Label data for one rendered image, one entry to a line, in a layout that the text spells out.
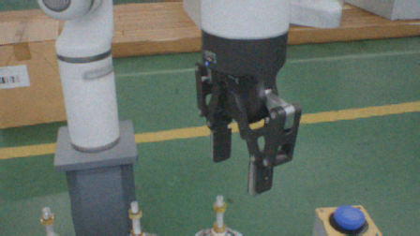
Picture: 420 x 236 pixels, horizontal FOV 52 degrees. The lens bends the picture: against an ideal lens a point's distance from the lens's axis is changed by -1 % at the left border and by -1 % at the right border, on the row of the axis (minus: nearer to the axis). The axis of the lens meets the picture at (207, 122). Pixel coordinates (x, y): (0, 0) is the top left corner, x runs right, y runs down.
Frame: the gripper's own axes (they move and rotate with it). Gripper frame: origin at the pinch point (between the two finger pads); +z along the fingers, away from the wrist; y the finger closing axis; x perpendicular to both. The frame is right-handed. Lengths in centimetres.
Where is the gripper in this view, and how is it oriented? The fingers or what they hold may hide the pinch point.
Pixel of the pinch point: (238, 164)
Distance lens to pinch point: 43.9
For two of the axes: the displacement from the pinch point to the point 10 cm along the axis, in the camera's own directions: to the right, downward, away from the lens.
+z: 0.0, 8.9, 4.6
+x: 8.6, -2.3, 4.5
